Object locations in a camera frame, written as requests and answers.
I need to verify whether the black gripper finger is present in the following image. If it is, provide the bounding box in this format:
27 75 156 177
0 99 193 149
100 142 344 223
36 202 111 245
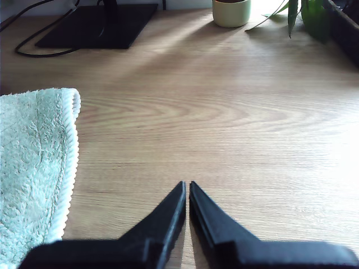
119 180 187 269
188 180 260 269

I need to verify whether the pale green fluffy tea towel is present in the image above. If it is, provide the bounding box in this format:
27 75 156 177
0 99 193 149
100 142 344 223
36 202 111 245
0 87 82 267

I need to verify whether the large black monitor with stand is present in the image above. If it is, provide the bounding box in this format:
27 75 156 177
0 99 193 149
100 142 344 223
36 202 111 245
35 0 159 50

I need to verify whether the pale pot with amber glass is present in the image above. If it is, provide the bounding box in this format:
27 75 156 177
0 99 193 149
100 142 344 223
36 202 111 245
212 0 252 29

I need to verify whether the green leafy plant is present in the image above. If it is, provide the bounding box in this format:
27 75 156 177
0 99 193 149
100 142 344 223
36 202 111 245
245 0 331 44

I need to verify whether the dark long box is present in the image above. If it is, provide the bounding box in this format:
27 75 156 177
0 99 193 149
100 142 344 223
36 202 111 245
322 0 359 69

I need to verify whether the black cable with plug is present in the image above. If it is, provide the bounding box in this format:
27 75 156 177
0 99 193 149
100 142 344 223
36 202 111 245
0 0 112 58

